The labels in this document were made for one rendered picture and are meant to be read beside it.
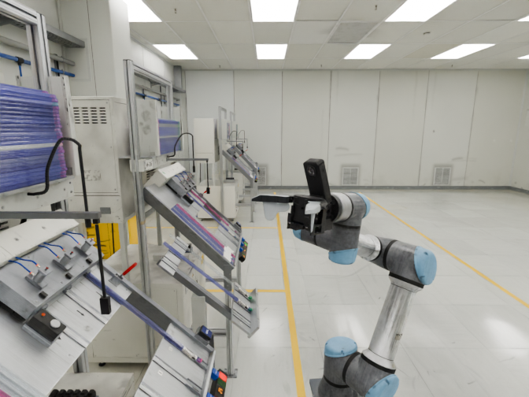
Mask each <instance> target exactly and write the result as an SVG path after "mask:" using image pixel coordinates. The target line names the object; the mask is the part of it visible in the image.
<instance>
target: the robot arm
mask: <svg viewBox="0 0 529 397"><path fill-rule="evenodd" d="M303 166H304V170H305V176H306V179H307V184H308V187H309V193H310V195H258V196H255V197H253V198H252V199H251V201H253V202H263V207H264V216H265V218H266V219H267V220H269V221H272V220H273V219H274V218H275V216H276V214H277V213H278V212H286V211H288V210H289V208H290V204H289V203H293V205H291V210H290V213H288V216H287V229H289V228H290V229H293V234H294V236H295V237H296V238H298V239H300V240H301V241H305V242H307V243H311V244H313V245H315V246H318V247H320V248H323V249H325V250H329V252H328V258H329V260H331V261H332V262H334V263H337V264H340V265H351V264H353V263H354V262H355V261H356V257H357V255H358V256H359V257H360V258H362V259H363V260H365V261H369V262H371V263H373V264H375V265H377V266H379V267H381V268H383V269H386V270H388V271H390V272H389V275H388V277H389V279H390V287H389V289H388V292H387V296H386V298H385V301H384V304H383V308H382V309H381V312H380V315H379V319H378V321H377V324H376V327H375V331H374V332H373V335H372V339H371V342H370V344H369V347H368V349H365V350H363V351H362V352H359V351H358V350H357V343H356V342H355V341H354V340H353V339H351V338H348V337H345V336H336V337H332V338H330V339H329V340H328V341H327V342H326V343H325V347H324V375H323V376H322V379H321V381H320V383H319V386H318V397H359V394H360V395H361V396H363V397H393V396H394V394H395V393H396V391H397V389H398V385H399V378H398V376H397V375H395V371H396V368H397V367H396V365H395V363H394V357H395V355H396V352H397V349H398V346H399V343H400V341H401V337H402V334H403V332H404V329H405V325H406V322H407V320H408V317H409V313H410V310H411V308H412V304H413V301H414V298H415V296H416V293H417V292H418V291H421V290H423V289H424V285H430V284H431V283H432V282H433V280H434V279H435V275H436V271H437V261H436V257H435V255H434V253H433V252H432V251H431V250H428V249H426V248H423V247H421V246H416V245H412V244H410V243H405V242H402V241H399V240H396V239H390V238H385V237H379V236H374V235H362V234H360V231H361V223H362V219H363V218H364V217H366V216H367V215H368V213H369V211H370V202H369V200H368V198H367V197H366V196H365V195H363V194H361V193H356V192H347V193H331V192H330V188H329V183H328V179H327V172H326V168H325V164H324V160H323V159H318V158H310V159H308V160H307V161H305V162H304V163H303ZM277 202H278V203H277ZM282 203H286V204H282Z"/></svg>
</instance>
